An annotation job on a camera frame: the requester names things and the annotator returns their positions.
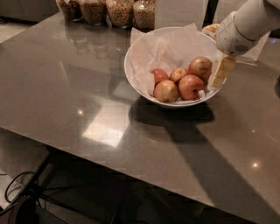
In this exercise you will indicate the white paper liner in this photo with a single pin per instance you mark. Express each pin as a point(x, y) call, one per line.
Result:
point(163, 49)

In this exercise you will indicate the white ceramic bowl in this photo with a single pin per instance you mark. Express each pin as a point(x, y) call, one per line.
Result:
point(137, 84)

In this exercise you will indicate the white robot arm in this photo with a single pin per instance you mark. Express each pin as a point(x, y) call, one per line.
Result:
point(241, 31)

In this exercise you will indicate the left acrylic sign holder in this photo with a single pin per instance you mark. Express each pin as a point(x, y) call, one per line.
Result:
point(178, 13)

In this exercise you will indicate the small apple middle back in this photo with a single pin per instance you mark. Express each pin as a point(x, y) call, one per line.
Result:
point(177, 74)

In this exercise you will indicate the glass jar far left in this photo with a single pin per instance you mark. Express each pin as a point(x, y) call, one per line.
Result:
point(70, 9)

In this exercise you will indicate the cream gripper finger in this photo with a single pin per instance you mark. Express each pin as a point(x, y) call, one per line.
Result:
point(226, 64)
point(211, 30)

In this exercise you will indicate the red apple back right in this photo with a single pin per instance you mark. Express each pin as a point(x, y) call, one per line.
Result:
point(202, 67)

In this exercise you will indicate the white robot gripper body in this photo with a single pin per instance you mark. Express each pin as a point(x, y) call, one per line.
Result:
point(232, 38)

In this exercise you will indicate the red apple front right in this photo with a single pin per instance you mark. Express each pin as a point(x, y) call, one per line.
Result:
point(189, 87)

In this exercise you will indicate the dark red apple left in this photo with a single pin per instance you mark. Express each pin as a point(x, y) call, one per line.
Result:
point(159, 75)

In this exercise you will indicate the yellowish apple front left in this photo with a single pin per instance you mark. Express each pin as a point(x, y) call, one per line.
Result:
point(166, 91)

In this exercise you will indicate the glass jar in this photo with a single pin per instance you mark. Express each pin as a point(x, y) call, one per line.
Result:
point(94, 11)
point(120, 12)
point(70, 9)
point(144, 14)

